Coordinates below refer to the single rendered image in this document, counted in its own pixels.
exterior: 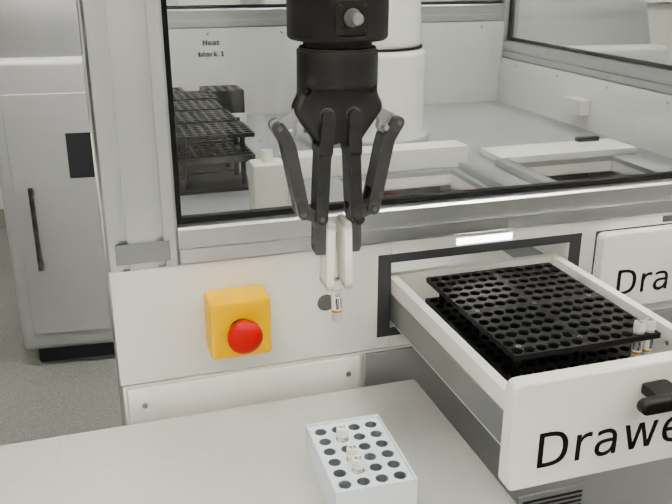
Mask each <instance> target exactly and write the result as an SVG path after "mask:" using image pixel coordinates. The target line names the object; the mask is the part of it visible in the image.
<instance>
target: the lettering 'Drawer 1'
mask: <svg viewBox="0 0 672 504"><path fill-rule="evenodd" d="M658 421H659V419H658V420H654V423H653V426H652V428H651V431H650V433H649V436H648V438H647V436H646V427H645V422H643V423H640V424H639V427H638V429H637V432H636V434H635V437H634V439H633V442H632V436H631V428H630V425H627V426H626V432H627V441H628V449H629V450H630V449H634V446H635V444H636V441H637V439H638V436H639V434H640V431H641V429H642V435H643V445H644V446H649V444H650V441H651V439H652V436H653V434H654V431H655V429H656V426H657V424H658ZM671 421H672V417H671V418H669V419H668V420H667V421H666V423H665V424H664V426H663V430H662V437H663V439H664V440H665V441H668V442H671V441H672V438H669V437H668V436H667V431H670V430H672V427H668V425H669V423H670V422H671ZM604 433H612V434H613V437H612V438H607V439H603V440H601V441H599V442H598V443H597V444H596V446H595V449H594V452H595V454H596V455H597V456H603V455H606V454H608V453H609V452H610V451H611V453H615V449H616V442H617V432H616V430H614V429H612V428H609V429H605V430H602V431H600V432H599V433H598V436H600V435H602V434H604ZM592 435H593V432H589V433H586V434H585V435H584V436H583V437H582V434H581V435H577V443H576V451H575V459H574V461H576V460H579V455H580V447H581V443H582V441H583V440H584V439H585V438H586V437H589V436H592ZM549 436H560V437H561V438H562V440H563V448H562V452H561V454H560V456H559V457H558V458H557V459H555V460H553V461H551V462H547V463H542V459H543V450H544V441H545V437H549ZM610 441H612V444H611V446H610V448H609V449H608V450H607V451H605V452H600V451H599V447H600V445H601V444H603V443H605V442H610ZM567 449H568V438H567V436H566V434H565V433H563V432H559V431H555V432H548V433H543V434H540V440H539V449H538V459H537V468H542V467H547V466H551V465H554V464H556V463H558V462H559V461H561V460H562V459H563V458H564V456H565V455H566V452H567Z"/></svg>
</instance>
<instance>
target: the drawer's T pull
mask: <svg viewBox="0 0 672 504"><path fill-rule="evenodd" d="M641 393H642V394H643V395H644V396H646V397H645V398H642V399H640V400H639V401H638V402H637V406H636V407H637V409H638V411H639V412H641V413H642V414H643V415H645V416H650V415H655V414H660V413H665V412H670V411H672V383H671V382H670V381H669V380H667V379H661V380H656V381H650V382H645V383H643V384H642V387H641Z"/></svg>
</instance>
